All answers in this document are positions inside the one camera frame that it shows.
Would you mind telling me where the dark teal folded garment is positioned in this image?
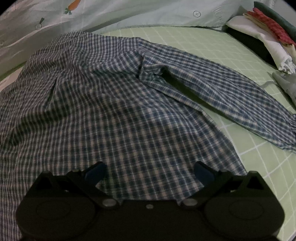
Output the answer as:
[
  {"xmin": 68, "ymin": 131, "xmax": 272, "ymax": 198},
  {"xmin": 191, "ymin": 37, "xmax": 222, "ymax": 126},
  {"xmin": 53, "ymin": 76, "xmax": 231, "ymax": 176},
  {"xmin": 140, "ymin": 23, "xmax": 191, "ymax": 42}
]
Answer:
[{"xmin": 253, "ymin": 1, "xmax": 295, "ymax": 29}]

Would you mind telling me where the white folded garment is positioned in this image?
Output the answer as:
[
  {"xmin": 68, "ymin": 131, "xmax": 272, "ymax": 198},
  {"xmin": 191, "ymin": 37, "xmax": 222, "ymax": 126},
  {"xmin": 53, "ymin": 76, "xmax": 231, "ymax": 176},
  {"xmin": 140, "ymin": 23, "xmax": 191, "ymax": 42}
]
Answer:
[{"xmin": 226, "ymin": 16, "xmax": 295, "ymax": 74}]

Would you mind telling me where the blue white plaid shirt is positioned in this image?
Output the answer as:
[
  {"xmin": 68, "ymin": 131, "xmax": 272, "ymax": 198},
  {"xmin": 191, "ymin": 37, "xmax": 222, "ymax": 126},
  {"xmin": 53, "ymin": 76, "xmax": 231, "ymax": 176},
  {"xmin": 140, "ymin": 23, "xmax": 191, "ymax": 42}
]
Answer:
[{"xmin": 0, "ymin": 31, "xmax": 296, "ymax": 241}]

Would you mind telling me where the grey folded garment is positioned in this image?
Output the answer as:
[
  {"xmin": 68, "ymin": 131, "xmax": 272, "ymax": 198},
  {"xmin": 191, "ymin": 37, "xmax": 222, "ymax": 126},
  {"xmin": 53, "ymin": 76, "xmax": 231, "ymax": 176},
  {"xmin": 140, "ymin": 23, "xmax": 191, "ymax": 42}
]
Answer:
[{"xmin": 272, "ymin": 72, "xmax": 296, "ymax": 105}]

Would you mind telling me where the light blue carrot-print quilt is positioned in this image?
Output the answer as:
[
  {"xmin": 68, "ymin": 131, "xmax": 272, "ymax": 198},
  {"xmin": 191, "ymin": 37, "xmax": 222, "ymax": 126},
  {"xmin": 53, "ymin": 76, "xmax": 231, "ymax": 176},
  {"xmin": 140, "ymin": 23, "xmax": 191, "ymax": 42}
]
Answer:
[{"xmin": 1, "ymin": 1, "xmax": 241, "ymax": 74}]

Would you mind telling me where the cream folded garment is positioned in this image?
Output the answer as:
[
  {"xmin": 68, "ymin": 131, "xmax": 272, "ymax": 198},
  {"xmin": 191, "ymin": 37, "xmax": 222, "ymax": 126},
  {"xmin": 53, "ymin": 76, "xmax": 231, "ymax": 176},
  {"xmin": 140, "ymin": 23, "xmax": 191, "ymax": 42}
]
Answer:
[{"xmin": 243, "ymin": 14, "xmax": 295, "ymax": 63}]

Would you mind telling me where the red patterned folded garment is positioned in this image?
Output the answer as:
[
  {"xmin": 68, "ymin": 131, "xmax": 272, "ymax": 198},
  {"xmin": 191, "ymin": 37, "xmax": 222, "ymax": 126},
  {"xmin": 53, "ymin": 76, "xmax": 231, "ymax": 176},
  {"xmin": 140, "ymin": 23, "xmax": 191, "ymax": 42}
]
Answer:
[{"xmin": 244, "ymin": 8, "xmax": 295, "ymax": 45}]

